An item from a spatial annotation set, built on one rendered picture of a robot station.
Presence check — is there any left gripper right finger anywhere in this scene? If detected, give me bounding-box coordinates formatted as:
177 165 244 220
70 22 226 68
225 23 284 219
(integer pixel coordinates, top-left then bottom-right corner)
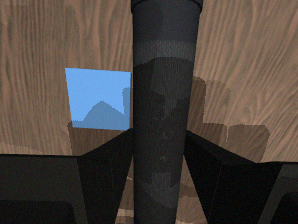
184 130 298 224

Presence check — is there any black flashlight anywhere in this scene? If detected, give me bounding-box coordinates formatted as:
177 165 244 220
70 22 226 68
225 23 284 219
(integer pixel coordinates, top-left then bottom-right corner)
131 0 204 224

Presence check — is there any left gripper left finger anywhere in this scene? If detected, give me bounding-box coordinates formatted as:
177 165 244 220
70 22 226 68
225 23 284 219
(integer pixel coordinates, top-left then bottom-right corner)
0 128 133 224

